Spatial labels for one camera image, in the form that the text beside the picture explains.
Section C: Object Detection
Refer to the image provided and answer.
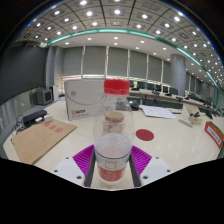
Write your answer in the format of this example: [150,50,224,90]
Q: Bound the round ceiling lights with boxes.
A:
[31,0,224,81]

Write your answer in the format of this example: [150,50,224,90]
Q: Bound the row of black chairs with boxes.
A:
[128,79,214,101]

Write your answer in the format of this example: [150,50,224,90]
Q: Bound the red patterned ceramic cup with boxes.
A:
[103,111,126,133]

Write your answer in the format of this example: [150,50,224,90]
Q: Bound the white printed paper sheet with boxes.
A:
[139,104,178,120]

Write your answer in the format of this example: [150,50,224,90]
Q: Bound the small beige open box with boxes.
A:
[181,103,204,126]

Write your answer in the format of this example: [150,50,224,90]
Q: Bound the brown kraft paper envelope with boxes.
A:
[11,119,78,166]

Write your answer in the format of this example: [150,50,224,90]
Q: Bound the open cardboard box red side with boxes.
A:
[203,120,224,150]

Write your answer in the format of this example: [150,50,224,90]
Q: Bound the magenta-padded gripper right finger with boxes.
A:
[128,145,172,188]

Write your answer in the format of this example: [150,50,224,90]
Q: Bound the black desk telephone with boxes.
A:
[128,98,141,112]

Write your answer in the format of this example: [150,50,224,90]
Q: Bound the white paper ream box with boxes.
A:
[64,78,107,121]

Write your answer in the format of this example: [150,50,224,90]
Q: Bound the flat round red coaster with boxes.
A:
[135,128,155,142]

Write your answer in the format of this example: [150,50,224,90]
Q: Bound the clear red-capped water bottle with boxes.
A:
[92,78,136,185]

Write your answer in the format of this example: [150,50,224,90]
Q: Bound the grey boxy monitor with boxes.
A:
[35,88,54,106]

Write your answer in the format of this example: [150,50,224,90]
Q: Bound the white power strip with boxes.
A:
[178,117,194,128]

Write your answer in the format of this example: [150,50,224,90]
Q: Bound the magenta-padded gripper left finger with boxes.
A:
[52,144,98,188]

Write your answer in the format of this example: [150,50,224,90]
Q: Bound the black flat device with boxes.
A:
[21,105,48,126]

